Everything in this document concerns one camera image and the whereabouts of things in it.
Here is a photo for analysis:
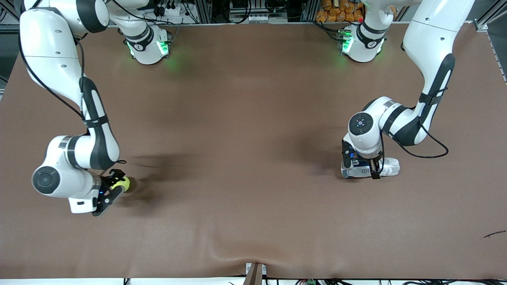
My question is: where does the brown post with white bracket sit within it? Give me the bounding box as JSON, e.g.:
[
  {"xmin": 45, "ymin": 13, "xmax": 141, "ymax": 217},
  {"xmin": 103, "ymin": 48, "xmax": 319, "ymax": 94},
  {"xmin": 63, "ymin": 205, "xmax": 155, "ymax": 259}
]
[{"xmin": 244, "ymin": 262, "xmax": 267, "ymax": 285}]

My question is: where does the white blue tennis ball can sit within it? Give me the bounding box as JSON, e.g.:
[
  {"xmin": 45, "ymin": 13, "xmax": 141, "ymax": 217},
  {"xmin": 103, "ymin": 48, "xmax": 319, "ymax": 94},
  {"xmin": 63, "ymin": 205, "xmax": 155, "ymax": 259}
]
[{"xmin": 341, "ymin": 158, "xmax": 400, "ymax": 179}]

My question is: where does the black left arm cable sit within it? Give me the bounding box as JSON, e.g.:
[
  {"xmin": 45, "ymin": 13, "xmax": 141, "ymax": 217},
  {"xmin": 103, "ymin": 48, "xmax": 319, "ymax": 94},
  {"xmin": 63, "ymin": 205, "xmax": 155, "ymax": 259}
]
[{"xmin": 379, "ymin": 89, "xmax": 449, "ymax": 159}]

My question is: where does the white power strip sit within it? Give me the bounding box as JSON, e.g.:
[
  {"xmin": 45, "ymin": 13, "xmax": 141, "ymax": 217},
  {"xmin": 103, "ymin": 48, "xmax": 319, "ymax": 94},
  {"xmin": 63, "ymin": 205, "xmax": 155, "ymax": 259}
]
[{"xmin": 152, "ymin": 0, "xmax": 181, "ymax": 17}]

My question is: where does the electronics box with connectors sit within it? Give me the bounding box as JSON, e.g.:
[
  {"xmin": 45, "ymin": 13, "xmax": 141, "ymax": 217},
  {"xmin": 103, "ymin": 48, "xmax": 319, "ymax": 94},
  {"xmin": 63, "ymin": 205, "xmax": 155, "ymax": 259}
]
[{"xmin": 229, "ymin": 0, "xmax": 289, "ymax": 23}]

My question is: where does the aluminium frame post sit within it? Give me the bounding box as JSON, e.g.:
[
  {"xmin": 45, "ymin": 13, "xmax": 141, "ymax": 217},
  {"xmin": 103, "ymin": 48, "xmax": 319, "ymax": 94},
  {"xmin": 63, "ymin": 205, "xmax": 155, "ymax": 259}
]
[
  {"xmin": 301, "ymin": 0, "xmax": 317, "ymax": 22},
  {"xmin": 190, "ymin": 0, "xmax": 214, "ymax": 24}
]

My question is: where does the aluminium frame corner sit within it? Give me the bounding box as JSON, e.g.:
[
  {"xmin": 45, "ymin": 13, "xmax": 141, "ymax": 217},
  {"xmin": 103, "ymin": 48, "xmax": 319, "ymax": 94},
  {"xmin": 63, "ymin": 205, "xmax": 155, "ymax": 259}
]
[{"xmin": 473, "ymin": 0, "xmax": 507, "ymax": 32}]

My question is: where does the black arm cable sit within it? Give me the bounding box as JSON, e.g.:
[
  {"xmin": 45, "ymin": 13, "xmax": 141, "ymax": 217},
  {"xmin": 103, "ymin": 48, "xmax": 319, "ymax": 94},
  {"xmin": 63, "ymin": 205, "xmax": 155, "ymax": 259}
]
[
  {"xmin": 379, "ymin": 89, "xmax": 449, "ymax": 159},
  {"xmin": 18, "ymin": 34, "xmax": 127, "ymax": 165}
]

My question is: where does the aluminium frame rail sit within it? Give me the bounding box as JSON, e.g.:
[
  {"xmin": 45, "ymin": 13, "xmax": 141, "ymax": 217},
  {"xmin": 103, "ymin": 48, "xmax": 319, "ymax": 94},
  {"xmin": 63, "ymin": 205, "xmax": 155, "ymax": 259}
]
[{"xmin": 0, "ymin": 0, "xmax": 20, "ymax": 33}]

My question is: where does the brown table cover sheet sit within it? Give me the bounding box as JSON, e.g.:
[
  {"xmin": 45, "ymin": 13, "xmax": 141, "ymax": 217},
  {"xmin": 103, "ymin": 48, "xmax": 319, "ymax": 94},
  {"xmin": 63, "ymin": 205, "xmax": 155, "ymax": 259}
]
[{"xmin": 0, "ymin": 22, "xmax": 507, "ymax": 279}]

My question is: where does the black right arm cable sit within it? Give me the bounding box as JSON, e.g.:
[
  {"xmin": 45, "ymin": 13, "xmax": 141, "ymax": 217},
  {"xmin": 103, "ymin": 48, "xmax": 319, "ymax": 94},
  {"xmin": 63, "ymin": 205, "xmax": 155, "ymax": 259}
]
[{"xmin": 18, "ymin": 34, "xmax": 127, "ymax": 165}]

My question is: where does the bag of orange items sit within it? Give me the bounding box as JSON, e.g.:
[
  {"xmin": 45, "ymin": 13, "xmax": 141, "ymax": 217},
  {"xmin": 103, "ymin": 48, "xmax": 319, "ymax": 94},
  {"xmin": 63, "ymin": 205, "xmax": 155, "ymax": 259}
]
[{"xmin": 316, "ymin": 0, "xmax": 365, "ymax": 22}]

